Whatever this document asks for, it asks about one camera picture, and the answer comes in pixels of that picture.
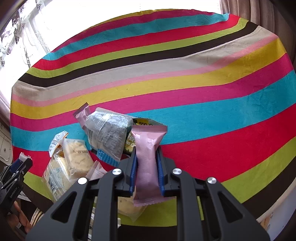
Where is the round bread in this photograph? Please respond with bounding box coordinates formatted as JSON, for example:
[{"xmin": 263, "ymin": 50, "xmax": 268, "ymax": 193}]
[{"xmin": 42, "ymin": 131, "xmax": 74, "ymax": 202}]

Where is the white pastry packet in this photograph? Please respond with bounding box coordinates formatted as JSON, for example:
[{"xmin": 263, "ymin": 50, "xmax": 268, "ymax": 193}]
[
  {"xmin": 62, "ymin": 138, "xmax": 93, "ymax": 180},
  {"xmin": 86, "ymin": 161, "xmax": 146, "ymax": 222}
]

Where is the pink snack bar wrapper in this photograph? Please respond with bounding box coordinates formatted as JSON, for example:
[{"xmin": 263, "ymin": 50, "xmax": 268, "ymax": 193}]
[{"xmin": 133, "ymin": 125, "xmax": 168, "ymax": 206}]

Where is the blue white snack bag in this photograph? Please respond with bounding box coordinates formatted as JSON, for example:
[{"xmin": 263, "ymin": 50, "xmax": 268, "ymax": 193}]
[{"xmin": 85, "ymin": 108, "xmax": 133, "ymax": 167}]

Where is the green yellow snack packet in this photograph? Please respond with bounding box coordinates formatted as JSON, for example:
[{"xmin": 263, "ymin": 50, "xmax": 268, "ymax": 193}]
[{"xmin": 123, "ymin": 118, "xmax": 163, "ymax": 156}]

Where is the white purple storage box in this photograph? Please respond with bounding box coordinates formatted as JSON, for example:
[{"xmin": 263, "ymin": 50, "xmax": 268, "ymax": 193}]
[{"xmin": 257, "ymin": 196, "xmax": 295, "ymax": 240}]

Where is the person's left hand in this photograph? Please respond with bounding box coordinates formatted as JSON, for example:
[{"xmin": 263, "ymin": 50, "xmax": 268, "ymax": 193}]
[{"xmin": 6, "ymin": 201, "xmax": 32, "ymax": 233}]

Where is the striped plush cushion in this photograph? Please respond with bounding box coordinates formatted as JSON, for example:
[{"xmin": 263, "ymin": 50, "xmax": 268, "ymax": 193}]
[{"xmin": 30, "ymin": 208, "xmax": 44, "ymax": 226}]

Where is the colourful striped tablecloth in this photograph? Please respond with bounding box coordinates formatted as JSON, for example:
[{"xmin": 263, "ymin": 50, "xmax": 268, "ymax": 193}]
[{"xmin": 10, "ymin": 10, "xmax": 295, "ymax": 217}]

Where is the floral lace sheer curtain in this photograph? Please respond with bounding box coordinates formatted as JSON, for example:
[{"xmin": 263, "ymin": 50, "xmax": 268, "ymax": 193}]
[{"xmin": 0, "ymin": 0, "xmax": 50, "ymax": 68}]

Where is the pink curtain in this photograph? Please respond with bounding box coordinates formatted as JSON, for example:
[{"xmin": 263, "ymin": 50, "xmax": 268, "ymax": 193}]
[{"xmin": 220, "ymin": 0, "xmax": 295, "ymax": 65}]

